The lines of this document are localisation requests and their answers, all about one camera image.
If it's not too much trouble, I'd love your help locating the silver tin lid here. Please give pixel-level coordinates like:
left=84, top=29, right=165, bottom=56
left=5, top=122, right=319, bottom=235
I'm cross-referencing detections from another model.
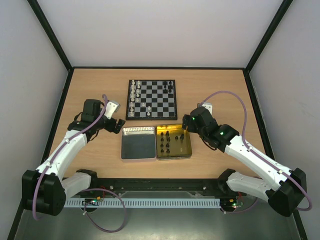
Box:
left=120, top=126, right=157, bottom=163

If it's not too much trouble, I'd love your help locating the gold tin box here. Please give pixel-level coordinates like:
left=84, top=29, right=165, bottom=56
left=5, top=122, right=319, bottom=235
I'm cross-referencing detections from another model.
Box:
left=156, top=124, right=192, bottom=161

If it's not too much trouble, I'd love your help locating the black silver chess board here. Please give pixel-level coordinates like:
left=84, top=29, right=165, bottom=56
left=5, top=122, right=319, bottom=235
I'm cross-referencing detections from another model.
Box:
left=125, top=79, right=178, bottom=121

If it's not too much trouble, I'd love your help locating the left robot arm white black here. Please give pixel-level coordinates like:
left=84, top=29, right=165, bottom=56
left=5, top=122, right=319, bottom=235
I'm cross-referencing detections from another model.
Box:
left=22, top=95, right=125, bottom=220

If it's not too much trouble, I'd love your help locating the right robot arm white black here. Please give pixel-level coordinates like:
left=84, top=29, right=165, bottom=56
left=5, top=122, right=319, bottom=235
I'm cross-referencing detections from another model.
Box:
left=182, top=106, right=307, bottom=217

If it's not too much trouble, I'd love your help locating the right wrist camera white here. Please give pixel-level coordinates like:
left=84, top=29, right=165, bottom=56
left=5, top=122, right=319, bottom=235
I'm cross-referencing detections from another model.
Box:
left=197, top=102, right=213, bottom=114

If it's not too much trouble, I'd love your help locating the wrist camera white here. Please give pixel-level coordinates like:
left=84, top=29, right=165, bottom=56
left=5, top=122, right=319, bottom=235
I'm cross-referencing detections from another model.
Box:
left=104, top=100, right=121, bottom=120
left=197, top=102, right=213, bottom=114

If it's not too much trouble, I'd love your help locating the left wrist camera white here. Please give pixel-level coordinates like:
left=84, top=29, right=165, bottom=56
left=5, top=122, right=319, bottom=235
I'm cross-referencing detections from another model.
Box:
left=104, top=100, right=121, bottom=120

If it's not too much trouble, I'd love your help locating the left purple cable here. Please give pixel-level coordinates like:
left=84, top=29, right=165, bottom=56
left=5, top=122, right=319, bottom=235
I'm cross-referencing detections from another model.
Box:
left=32, top=94, right=111, bottom=221

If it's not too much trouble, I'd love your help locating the purple cable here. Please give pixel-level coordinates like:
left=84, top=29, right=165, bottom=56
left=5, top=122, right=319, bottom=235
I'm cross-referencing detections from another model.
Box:
left=199, top=90, right=313, bottom=215
left=32, top=94, right=111, bottom=221

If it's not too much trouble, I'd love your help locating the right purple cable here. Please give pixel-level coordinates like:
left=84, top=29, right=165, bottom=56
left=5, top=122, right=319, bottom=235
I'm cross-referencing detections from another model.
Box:
left=199, top=90, right=313, bottom=215

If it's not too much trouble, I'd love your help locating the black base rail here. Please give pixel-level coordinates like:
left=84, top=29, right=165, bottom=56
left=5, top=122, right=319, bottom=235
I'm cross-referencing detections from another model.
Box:
left=90, top=178, right=247, bottom=198

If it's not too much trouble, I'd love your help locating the white slotted cable duct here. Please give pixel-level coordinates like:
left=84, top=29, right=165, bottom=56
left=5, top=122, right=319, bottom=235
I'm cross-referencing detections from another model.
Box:
left=64, top=198, right=220, bottom=209

